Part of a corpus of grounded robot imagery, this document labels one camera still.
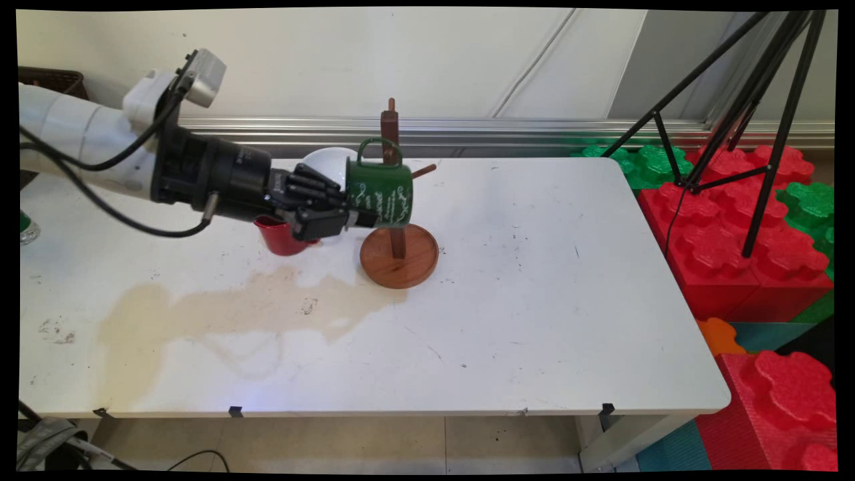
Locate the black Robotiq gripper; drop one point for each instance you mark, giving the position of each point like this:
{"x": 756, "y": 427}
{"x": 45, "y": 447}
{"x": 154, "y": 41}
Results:
{"x": 214, "y": 177}

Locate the green enamel mug white print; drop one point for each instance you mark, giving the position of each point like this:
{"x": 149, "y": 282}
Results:
{"x": 384, "y": 194}

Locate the white bowl blue outside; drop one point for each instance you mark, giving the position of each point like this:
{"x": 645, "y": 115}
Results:
{"x": 327, "y": 160}

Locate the red ceramic mug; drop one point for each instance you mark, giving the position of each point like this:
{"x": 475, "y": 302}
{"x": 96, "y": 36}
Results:
{"x": 280, "y": 242}

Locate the brown wooden mug tree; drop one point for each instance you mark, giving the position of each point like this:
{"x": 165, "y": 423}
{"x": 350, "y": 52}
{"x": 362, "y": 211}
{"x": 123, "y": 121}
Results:
{"x": 399, "y": 264}

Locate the dark brown basket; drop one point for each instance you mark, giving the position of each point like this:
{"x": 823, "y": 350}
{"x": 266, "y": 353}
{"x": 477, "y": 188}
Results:
{"x": 57, "y": 81}

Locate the green glass object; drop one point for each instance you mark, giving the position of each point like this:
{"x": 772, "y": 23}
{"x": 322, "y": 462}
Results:
{"x": 28, "y": 230}

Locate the green foam block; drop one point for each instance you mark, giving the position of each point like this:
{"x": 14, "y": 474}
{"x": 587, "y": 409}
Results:
{"x": 811, "y": 207}
{"x": 644, "y": 167}

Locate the black stand leg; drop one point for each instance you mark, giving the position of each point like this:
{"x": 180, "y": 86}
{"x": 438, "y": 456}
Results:
{"x": 28, "y": 411}

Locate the white table leg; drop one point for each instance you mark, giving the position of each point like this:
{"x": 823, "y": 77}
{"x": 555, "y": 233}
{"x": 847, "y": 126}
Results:
{"x": 628, "y": 444}

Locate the large red foam block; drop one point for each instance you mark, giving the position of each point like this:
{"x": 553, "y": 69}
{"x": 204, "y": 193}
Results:
{"x": 721, "y": 267}

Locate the orange foam piece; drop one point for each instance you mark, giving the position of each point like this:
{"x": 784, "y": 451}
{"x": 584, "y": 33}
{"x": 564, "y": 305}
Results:
{"x": 718, "y": 334}

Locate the teal foam mat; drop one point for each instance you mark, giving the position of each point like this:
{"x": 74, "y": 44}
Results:
{"x": 671, "y": 451}

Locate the black tripod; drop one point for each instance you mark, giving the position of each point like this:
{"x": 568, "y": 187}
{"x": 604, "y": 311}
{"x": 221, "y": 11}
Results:
{"x": 778, "y": 133}

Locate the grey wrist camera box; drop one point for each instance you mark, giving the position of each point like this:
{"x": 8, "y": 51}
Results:
{"x": 204, "y": 77}

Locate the aluminium wall rail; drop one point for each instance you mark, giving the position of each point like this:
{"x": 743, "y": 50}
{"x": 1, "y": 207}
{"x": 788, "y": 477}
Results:
{"x": 481, "y": 133}

